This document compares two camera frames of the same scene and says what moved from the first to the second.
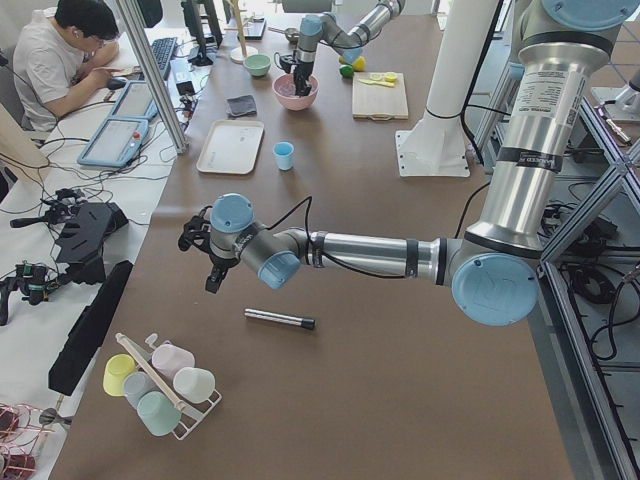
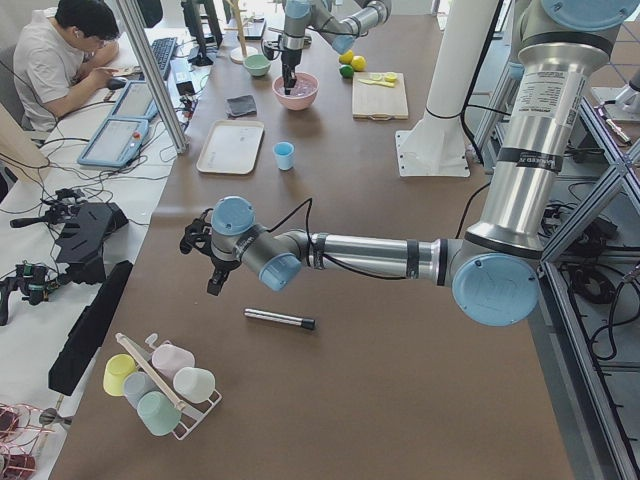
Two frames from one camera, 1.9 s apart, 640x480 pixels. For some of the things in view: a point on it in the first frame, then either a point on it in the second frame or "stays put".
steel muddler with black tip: (280, 318) stays put
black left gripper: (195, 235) stays put
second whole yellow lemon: (359, 64) stays put
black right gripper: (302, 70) -> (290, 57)
